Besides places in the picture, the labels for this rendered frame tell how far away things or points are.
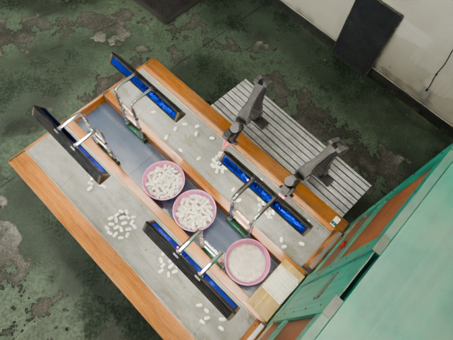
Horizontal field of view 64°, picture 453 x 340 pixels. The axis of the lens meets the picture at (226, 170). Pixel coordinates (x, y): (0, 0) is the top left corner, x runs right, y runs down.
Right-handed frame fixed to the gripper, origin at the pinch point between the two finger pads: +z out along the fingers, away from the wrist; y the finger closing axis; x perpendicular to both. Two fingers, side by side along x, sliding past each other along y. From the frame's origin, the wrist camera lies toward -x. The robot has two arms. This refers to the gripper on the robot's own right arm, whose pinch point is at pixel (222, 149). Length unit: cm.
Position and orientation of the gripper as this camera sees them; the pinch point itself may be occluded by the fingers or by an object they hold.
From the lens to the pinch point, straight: 231.8
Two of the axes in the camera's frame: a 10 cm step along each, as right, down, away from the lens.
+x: 4.0, -0.7, 9.1
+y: 7.2, 6.4, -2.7
